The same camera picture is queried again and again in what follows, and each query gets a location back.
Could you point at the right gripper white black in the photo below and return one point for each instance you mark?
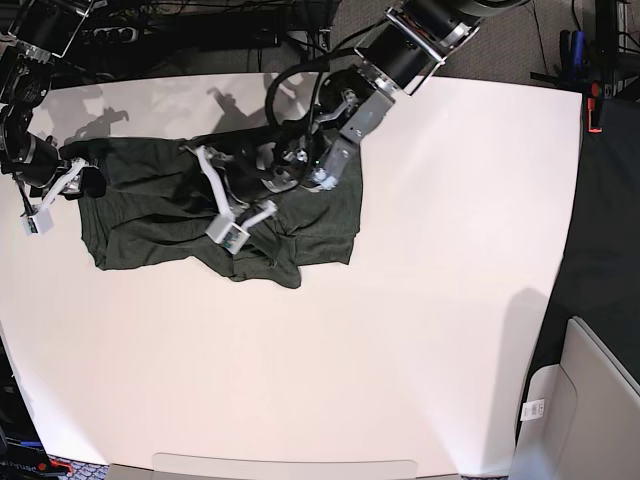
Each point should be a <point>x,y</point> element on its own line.
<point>78,180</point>

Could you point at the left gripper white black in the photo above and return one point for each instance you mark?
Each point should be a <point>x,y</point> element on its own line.
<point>236,217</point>

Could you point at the dark green long-sleeve shirt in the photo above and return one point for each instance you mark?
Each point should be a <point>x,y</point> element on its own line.
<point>158,204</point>

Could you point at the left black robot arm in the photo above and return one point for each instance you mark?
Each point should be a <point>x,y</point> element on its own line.
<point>353,91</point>

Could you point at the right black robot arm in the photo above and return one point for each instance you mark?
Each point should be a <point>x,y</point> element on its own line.
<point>40,35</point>

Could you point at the black box under table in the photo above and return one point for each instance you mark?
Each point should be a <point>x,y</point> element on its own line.
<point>240,32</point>

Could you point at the red clamp lower left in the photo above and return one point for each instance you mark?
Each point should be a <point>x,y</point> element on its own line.
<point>54,468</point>

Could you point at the white barcode label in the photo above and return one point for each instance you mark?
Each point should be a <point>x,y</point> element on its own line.
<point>532,410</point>

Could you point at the red black table clamp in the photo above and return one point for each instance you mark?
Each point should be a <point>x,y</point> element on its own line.
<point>596,94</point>

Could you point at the beige plastic bin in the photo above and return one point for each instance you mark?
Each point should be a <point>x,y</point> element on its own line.
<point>590,427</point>

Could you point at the blue handled clamp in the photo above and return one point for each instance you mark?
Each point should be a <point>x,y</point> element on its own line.
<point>571,47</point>

